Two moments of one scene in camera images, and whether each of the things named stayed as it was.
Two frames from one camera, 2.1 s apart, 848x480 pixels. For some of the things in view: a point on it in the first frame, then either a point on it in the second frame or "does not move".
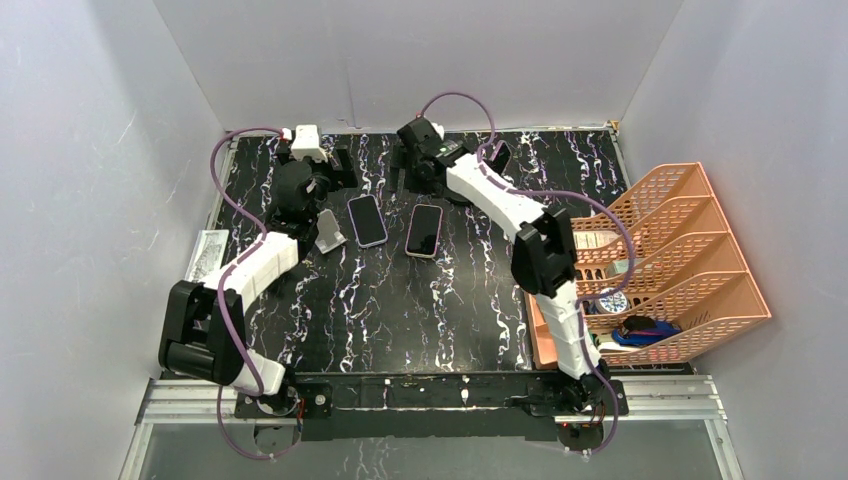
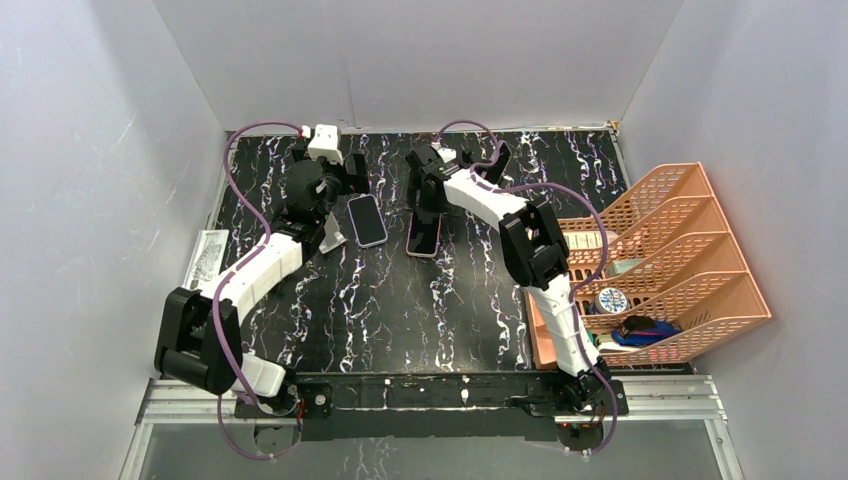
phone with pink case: (424, 230) does not move
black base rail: (432, 405) does not move
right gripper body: (415, 180) → (435, 205)
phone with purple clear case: (501, 156) does not move
